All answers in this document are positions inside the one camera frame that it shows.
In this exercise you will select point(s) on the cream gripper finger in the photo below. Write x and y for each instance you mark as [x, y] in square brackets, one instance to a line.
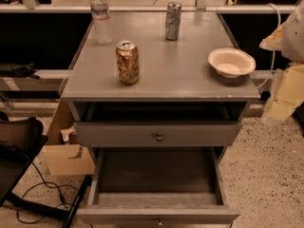
[287, 94]

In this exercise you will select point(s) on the orange soda can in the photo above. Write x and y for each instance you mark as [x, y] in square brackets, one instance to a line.
[127, 57]

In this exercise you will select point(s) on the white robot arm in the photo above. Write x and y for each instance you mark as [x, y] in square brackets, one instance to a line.
[288, 37]

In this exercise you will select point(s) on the grey drawer cabinet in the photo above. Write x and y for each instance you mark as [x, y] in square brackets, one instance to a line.
[176, 83]

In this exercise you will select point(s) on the silver soda can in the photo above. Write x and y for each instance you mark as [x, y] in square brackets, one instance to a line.
[173, 21]

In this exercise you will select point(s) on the grey open middle drawer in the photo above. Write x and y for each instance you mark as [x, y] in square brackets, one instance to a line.
[157, 186]

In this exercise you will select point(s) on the grey upper drawer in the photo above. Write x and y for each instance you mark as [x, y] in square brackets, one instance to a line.
[157, 134]

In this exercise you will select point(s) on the white paper bowl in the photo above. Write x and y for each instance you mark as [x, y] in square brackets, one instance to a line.
[231, 63]

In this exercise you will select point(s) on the clear plastic water bottle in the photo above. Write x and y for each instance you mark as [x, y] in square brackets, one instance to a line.
[101, 20]

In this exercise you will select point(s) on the cardboard box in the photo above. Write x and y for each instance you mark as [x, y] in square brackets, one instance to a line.
[64, 153]

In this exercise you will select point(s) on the brown bag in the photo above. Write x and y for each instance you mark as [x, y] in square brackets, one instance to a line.
[24, 133]

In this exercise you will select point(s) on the black chair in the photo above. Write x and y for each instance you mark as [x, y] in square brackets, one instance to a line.
[14, 162]

